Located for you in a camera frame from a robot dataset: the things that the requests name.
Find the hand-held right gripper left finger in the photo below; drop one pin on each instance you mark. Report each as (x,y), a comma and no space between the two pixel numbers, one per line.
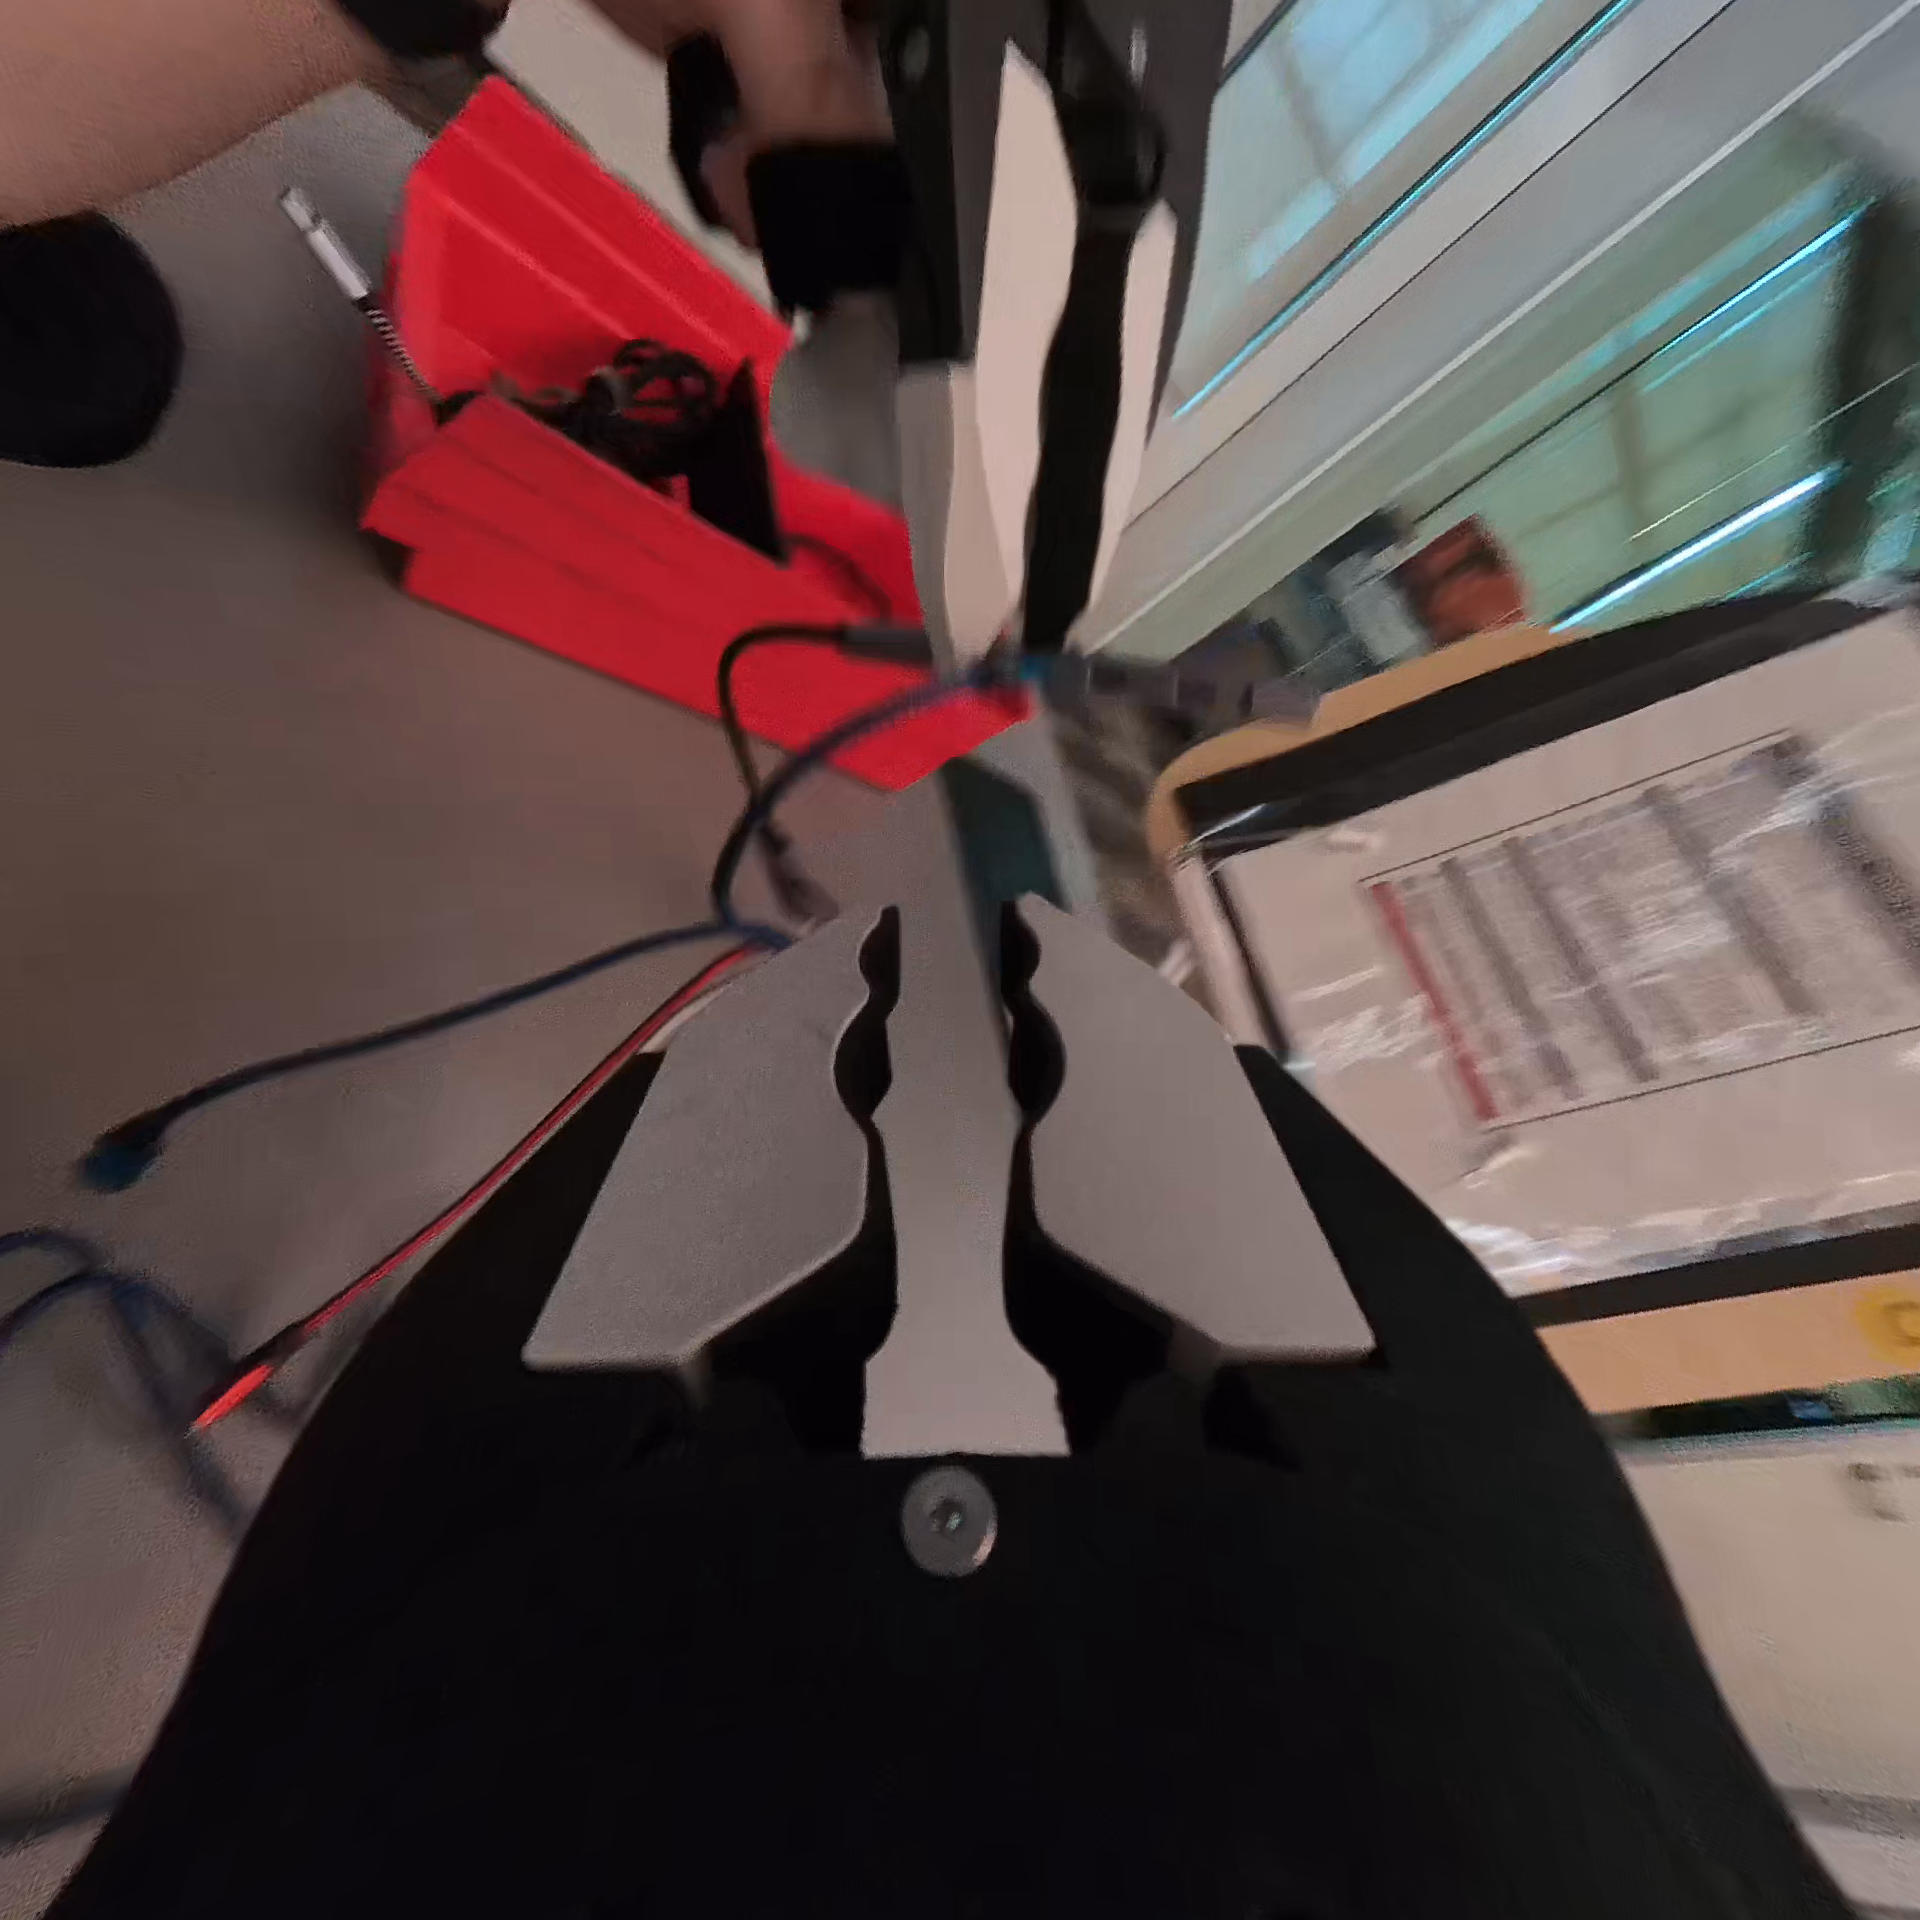
(722,1170)

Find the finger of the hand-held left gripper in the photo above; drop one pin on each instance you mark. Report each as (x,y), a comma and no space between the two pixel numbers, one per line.
(1152,314)
(1005,301)

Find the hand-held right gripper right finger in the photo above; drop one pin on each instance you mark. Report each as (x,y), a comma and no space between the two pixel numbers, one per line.
(1183,1183)

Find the grey usb hub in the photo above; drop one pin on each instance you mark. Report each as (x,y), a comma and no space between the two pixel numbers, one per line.
(901,641)

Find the red plastic bin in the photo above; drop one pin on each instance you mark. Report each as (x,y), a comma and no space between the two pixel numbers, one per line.
(571,268)

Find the person's left forearm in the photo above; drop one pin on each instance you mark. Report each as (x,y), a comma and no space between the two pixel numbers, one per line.
(225,90)

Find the black elbow pad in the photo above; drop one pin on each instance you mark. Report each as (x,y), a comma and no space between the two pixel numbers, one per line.
(75,344)

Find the person's left hand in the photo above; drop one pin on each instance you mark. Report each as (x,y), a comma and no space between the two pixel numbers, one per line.
(796,75)

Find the black bin divider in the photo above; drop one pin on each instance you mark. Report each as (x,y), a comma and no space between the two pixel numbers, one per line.
(736,463)

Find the wood-edged display board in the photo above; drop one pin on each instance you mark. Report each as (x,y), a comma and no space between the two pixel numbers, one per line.
(1649,930)

